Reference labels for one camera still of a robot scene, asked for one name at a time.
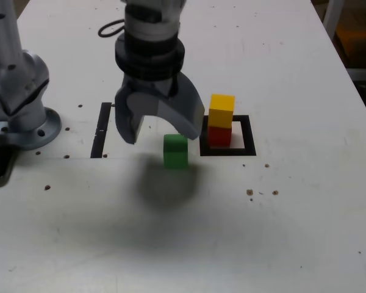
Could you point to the black tape strip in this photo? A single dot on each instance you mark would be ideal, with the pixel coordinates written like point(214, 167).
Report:
point(100, 131)

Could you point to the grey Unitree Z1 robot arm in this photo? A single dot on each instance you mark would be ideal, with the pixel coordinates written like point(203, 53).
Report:
point(24, 91)

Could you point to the green cube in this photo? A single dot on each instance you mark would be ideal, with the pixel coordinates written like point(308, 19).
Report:
point(175, 152)

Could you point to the red cube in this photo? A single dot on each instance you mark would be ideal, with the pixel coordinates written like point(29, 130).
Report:
point(219, 136)

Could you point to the yellow cube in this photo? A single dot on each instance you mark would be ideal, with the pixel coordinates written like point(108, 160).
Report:
point(221, 110)

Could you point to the white metal post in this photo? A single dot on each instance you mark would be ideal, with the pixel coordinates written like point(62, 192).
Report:
point(334, 15)

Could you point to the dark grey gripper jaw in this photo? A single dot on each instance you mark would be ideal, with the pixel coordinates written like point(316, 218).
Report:
point(123, 122)

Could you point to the white metal crossbar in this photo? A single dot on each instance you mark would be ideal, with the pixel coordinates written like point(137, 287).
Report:
point(360, 74)

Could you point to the black tape square outline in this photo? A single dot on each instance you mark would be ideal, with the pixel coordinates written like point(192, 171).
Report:
point(250, 137)

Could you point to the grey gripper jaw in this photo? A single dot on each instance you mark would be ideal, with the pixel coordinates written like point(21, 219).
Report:
point(183, 116)

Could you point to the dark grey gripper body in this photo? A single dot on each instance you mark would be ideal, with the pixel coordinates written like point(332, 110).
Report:
point(152, 87)

